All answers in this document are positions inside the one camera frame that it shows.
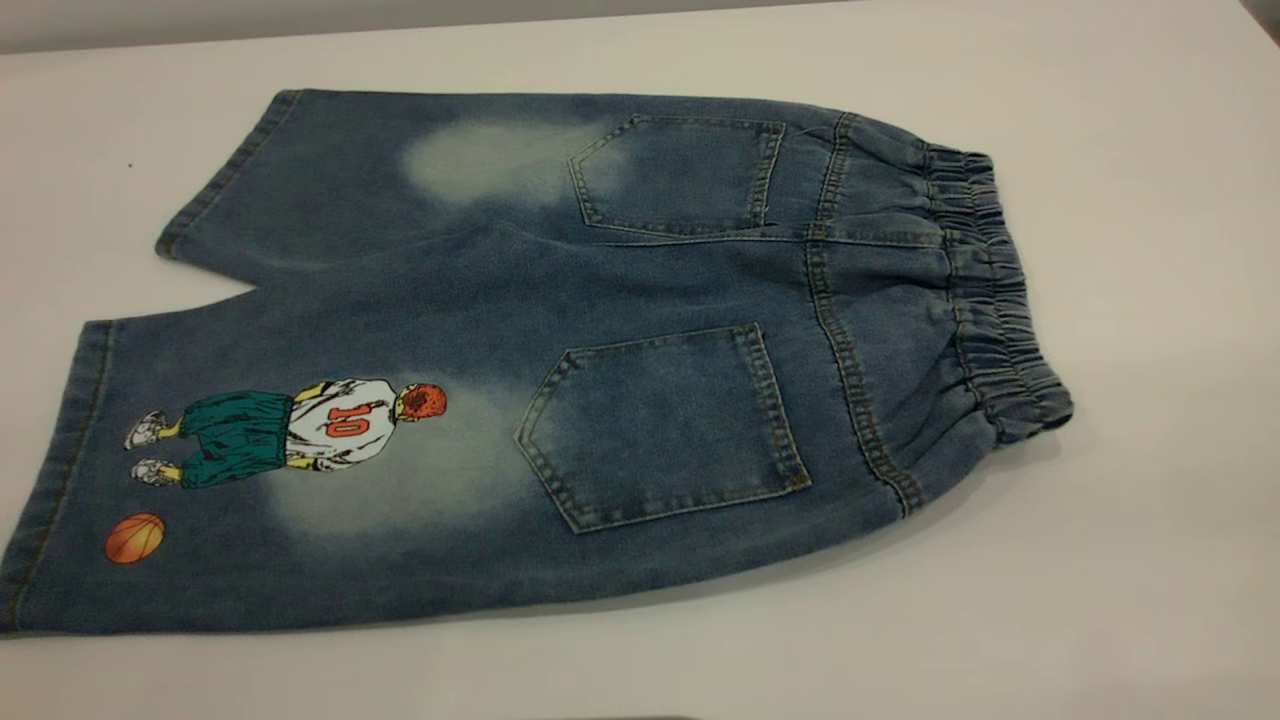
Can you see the blue denim shorts with print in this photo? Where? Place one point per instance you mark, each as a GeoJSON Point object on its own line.
{"type": "Point", "coordinates": [560, 400]}

